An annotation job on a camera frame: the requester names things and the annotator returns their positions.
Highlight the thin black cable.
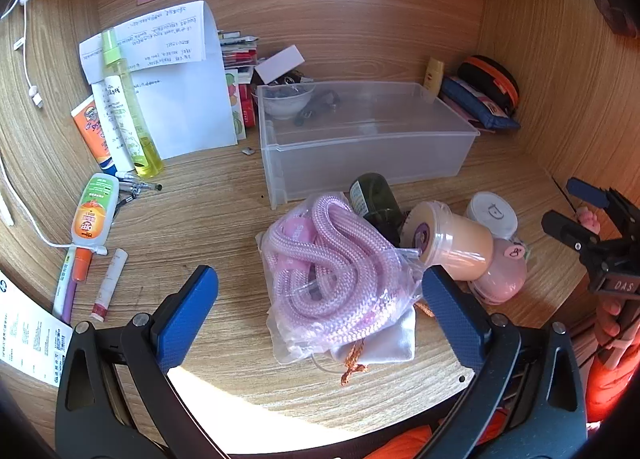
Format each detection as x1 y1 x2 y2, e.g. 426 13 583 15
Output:
552 177 577 213

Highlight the dark green bottle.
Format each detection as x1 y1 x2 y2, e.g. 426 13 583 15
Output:
349 173 408 247

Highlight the handwritten note sheet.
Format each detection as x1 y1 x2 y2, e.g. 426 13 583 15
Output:
79 1 207 84

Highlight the black strap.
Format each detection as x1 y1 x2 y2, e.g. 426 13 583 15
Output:
294 90 342 127

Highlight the orange braided cord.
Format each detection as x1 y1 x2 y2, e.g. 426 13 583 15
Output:
340 296 436 387

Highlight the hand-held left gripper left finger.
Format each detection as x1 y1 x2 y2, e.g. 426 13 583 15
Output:
54 265 226 459

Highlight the silver pen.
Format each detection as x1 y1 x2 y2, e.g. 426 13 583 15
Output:
115 178 163 192

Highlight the yellow tube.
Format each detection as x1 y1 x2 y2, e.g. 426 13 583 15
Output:
424 58 446 97

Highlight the stack of books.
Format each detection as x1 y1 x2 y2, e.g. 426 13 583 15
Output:
217 30 261 142

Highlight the lip balm stick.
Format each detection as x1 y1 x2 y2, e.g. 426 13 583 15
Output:
90 248 128 322

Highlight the white cream tube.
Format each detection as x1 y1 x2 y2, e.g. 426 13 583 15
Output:
91 75 137 174

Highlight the blue fabric pouch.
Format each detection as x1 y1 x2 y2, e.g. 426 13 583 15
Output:
439 75 521 132

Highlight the person's right hand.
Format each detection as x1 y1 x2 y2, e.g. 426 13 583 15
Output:
597 297 633 341

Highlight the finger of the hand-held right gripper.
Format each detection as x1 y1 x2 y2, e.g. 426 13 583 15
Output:
566 177 612 207
542 210 602 254

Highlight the orange label sanitizer bottle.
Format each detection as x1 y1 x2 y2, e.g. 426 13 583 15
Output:
71 174 121 246

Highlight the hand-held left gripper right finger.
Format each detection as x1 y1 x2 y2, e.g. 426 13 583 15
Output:
415 265 589 459

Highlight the clear plastic storage box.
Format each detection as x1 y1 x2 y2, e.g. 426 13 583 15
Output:
250 80 481 210

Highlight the pink round device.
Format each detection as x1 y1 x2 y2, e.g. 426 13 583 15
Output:
467 238 528 306

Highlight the small pink object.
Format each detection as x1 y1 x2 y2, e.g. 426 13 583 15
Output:
575 206 602 235

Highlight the orange sunscreen tube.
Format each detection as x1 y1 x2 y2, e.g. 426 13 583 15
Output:
70 95 113 174

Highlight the small white box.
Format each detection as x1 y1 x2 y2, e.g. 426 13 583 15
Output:
255 45 306 84

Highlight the white bowl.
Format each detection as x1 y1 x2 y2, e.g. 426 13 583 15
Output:
261 84 317 120

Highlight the yellow spray bottle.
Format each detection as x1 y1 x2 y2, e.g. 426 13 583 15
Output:
101 29 165 178

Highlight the wooden desktop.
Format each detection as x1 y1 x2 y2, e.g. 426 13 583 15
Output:
0 0 640 445

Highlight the white envelope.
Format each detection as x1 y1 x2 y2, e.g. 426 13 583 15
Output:
129 1 239 160

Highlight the black orange zip case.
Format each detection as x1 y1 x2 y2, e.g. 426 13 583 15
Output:
457 55 521 117

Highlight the white round lidded container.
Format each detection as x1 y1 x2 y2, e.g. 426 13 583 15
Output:
466 191 519 241

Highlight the pink rope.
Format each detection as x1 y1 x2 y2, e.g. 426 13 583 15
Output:
256 191 436 365

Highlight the bunch of metal keys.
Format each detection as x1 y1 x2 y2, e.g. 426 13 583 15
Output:
272 70 308 87

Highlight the peach jar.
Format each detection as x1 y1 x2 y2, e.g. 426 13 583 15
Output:
410 201 496 282

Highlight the white hanging cable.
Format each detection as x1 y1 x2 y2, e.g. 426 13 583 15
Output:
10 0 45 107

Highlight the white charging cable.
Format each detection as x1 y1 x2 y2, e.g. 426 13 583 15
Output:
0 151 108 257

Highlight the purple pen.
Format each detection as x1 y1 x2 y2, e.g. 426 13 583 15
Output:
60 279 78 325

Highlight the white drawstring pouch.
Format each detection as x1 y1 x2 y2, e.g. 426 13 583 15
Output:
330 306 418 372

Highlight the printed paper sheet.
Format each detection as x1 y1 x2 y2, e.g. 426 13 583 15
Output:
0 266 75 387

